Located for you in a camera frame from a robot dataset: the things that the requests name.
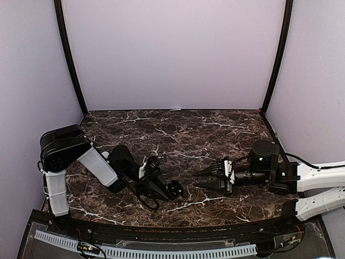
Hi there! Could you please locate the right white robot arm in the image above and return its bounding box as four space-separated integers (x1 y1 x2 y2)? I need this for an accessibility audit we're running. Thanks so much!
194 139 344 234

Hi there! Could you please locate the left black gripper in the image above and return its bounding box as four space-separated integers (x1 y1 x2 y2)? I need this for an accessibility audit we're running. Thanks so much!
122 162 175 201

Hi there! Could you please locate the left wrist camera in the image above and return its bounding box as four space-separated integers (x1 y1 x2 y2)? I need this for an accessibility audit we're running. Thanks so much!
139 164 146 179

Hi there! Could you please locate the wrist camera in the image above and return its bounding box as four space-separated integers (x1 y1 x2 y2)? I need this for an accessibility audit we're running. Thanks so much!
139 164 146 179
221 158 235 194

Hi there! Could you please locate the black front frame rail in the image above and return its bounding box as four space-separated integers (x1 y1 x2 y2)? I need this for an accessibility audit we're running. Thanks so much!
18 210 335 258

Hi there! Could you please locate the black charging case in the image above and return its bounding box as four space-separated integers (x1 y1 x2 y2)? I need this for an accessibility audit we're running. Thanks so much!
167 180 184 199

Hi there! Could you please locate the black frame post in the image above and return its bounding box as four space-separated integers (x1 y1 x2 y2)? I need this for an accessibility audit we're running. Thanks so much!
53 0 88 117
260 0 294 117

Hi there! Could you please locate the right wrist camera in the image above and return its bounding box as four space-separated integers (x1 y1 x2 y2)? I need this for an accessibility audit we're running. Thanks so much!
221 158 235 194

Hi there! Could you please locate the white earbud charging case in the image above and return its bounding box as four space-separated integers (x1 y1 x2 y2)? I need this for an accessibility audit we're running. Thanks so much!
102 152 109 159

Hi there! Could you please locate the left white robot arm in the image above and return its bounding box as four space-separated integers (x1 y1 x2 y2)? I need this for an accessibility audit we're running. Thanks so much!
39 125 180 235

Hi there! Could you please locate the right black frame post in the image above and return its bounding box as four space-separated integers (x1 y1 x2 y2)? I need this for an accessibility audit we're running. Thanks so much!
260 0 294 117

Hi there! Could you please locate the left black frame post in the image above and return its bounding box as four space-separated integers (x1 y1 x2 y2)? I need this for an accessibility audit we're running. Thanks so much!
53 0 88 117

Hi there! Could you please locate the white slotted cable duct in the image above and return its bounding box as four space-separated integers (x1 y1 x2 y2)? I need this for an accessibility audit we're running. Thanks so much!
34 230 257 258

